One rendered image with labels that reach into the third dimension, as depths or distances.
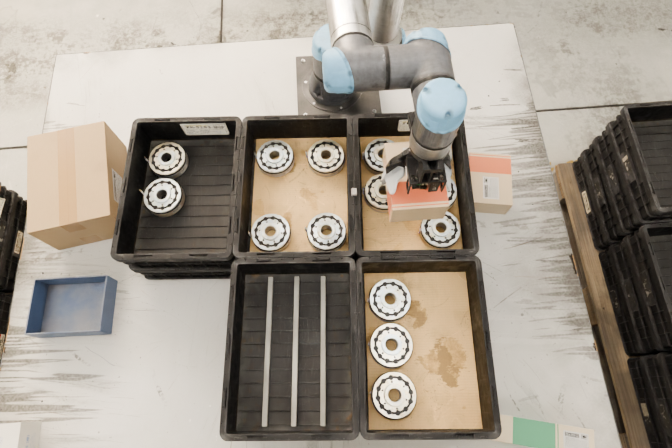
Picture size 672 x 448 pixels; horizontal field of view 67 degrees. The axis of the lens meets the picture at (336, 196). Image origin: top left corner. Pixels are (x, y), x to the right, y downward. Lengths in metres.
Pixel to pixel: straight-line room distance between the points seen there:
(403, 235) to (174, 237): 0.61
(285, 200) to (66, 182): 0.60
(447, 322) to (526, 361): 0.27
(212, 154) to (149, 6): 1.71
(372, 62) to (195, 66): 1.07
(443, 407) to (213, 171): 0.86
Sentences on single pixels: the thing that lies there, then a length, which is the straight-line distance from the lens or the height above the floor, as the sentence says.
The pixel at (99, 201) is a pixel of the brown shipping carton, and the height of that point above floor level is 0.86.
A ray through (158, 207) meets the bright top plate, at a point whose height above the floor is 0.86.
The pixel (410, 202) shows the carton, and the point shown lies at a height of 1.12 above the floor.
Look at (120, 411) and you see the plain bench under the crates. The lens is 1.53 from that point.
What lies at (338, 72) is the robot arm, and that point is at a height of 1.43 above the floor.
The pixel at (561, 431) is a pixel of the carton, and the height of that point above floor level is 0.76.
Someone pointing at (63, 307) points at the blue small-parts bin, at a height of 0.70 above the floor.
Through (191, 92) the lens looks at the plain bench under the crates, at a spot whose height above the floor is 0.70.
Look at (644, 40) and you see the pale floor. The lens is 3.12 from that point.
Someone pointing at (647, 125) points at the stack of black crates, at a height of 0.49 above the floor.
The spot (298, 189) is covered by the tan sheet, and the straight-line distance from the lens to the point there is 1.40.
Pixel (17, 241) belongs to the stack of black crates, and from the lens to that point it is 2.42.
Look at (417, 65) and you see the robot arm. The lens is 0.86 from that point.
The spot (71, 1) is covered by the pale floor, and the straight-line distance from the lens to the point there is 3.29.
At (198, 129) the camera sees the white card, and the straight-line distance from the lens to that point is 1.47.
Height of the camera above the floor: 2.11
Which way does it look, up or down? 67 degrees down
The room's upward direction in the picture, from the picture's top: 3 degrees counter-clockwise
